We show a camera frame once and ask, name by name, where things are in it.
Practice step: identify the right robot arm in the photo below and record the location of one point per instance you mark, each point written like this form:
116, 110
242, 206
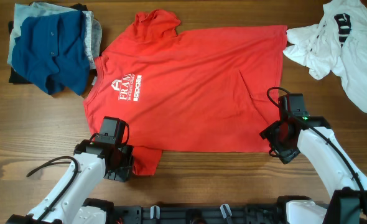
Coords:
344, 182

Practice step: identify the light grey folded garment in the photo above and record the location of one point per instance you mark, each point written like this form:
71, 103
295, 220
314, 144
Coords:
91, 37

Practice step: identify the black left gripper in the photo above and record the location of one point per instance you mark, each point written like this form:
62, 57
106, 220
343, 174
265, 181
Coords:
122, 173

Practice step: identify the red t-shirt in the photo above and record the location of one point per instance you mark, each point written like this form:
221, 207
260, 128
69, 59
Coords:
199, 90

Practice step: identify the white t-shirt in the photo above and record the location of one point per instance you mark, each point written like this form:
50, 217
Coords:
338, 44

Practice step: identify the blue button shirt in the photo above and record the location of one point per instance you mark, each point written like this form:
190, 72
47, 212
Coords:
50, 52

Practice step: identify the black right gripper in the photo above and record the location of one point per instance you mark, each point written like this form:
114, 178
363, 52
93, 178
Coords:
268, 132

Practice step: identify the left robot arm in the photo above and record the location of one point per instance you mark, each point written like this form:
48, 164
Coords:
106, 155

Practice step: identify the black folded garment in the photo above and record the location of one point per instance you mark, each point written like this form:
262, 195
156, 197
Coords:
15, 77

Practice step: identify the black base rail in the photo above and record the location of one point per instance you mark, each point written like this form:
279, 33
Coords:
223, 214

